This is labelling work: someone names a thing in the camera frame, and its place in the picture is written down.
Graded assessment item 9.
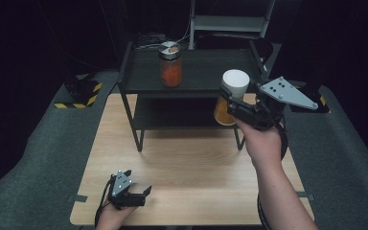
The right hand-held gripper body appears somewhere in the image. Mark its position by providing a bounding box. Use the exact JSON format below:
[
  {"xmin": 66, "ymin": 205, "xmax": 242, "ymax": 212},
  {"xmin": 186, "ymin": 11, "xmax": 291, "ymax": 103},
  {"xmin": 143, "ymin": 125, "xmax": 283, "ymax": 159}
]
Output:
[{"xmin": 227, "ymin": 76, "xmax": 319, "ymax": 131}]

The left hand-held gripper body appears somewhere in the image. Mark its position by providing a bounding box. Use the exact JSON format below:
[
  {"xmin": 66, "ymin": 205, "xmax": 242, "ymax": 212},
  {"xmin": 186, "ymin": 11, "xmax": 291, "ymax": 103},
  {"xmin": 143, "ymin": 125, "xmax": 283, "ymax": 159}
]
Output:
[{"xmin": 107, "ymin": 170, "xmax": 147, "ymax": 211}]

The white lid glass jar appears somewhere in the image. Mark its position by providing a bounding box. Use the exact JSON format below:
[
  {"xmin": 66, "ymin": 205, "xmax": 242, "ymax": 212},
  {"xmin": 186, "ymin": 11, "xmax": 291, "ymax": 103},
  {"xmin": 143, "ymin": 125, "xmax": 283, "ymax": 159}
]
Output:
[{"xmin": 213, "ymin": 68, "xmax": 251, "ymax": 127}]

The black two-tier shelf rack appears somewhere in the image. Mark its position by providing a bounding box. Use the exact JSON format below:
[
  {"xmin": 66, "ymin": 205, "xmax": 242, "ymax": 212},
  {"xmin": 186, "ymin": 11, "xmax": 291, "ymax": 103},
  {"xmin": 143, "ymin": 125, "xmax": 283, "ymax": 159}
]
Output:
[{"xmin": 117, "ymin": 40, "xmax": 283, "ymax": 152}]

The silver lid glass jar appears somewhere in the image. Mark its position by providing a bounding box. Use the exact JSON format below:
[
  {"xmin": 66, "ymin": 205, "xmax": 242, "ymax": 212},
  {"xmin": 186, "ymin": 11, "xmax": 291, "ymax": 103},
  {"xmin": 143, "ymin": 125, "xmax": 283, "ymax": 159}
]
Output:
[{"xmin": 157, "ymin": 40, "xmax": 184, "ymax": 88}]

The person's left hand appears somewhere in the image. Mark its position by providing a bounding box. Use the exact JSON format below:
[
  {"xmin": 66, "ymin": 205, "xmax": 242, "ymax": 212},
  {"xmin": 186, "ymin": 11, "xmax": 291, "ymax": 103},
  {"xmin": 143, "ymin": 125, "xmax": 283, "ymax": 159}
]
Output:
[{"xmin": 95, "ymin": 201, "xmax": 139, "ymax": 230}]

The person's right hand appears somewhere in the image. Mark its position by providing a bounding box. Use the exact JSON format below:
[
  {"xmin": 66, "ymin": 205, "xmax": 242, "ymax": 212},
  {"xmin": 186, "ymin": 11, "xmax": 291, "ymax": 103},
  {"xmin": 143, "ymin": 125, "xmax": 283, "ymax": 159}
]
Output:
[{"xmin": 235, "ymin": 117, "xmax": 285, "ymax": 167}]

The grey tape strip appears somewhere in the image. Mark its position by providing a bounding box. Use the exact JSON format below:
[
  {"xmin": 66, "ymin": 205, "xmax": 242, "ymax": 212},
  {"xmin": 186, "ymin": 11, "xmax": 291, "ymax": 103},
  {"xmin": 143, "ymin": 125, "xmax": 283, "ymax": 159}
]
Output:
[
  {"xmin": 298, "ymin": 191, "xmax": 316, "ymax": 202},
  {"xmin": 67, "ymin": 194, "xmax": 89, "ymax": 204}
]

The black base with striped tape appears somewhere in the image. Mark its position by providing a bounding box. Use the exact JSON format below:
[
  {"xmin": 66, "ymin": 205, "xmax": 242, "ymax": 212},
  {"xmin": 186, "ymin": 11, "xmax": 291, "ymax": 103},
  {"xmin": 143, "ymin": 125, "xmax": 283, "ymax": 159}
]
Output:
[
  {"xmin": 284, "ymin": 83, "xmax": 332, "ymax": 115},
  {"xmin": 54, "ymin": 73, "xmax": 104, "ymax": 110}
]

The grey metal stand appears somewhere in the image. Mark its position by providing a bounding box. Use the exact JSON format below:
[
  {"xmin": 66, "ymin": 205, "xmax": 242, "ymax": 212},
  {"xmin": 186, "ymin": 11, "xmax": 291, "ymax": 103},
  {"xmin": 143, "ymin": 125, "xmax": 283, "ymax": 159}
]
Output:
[{"xmin": 188, "ymin": 0, "xmax": 277, "ymax": 51}]

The left hand-held gripper cable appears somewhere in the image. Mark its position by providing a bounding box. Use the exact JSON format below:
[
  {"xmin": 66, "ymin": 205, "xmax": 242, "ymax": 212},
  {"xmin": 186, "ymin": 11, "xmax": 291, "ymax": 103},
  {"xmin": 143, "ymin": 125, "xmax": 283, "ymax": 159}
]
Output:
[{"xmin": 93, "ymin": 173, "xmax": 117, "ymax": 228}]

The hand-held gripper cable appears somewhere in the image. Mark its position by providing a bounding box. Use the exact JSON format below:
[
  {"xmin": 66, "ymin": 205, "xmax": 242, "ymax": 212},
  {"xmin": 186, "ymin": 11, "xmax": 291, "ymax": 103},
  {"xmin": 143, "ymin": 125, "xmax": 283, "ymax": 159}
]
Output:
[
  {"xmin": 93, "ymin": 173, "xmax": 117, "ymax": 228},
  {"xmin": 256, "ymin": 119, "xmax": 289, "ymax": 230}
]

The right hand-held gripper cable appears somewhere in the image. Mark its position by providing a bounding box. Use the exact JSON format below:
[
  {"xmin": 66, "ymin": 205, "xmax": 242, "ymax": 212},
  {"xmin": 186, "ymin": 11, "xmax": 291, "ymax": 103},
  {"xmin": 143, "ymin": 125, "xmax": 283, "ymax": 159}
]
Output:
[{"xmin": 256, "ymin": 119, "xmax": 289, "ymax": 230}]

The white cable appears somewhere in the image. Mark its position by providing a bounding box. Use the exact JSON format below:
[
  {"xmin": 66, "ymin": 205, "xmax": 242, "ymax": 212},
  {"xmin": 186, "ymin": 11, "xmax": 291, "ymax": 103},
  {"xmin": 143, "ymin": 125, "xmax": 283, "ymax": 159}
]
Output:
[{"xmin": 136, "ymin": 18, "xmax": 193, "ymax": 51}]

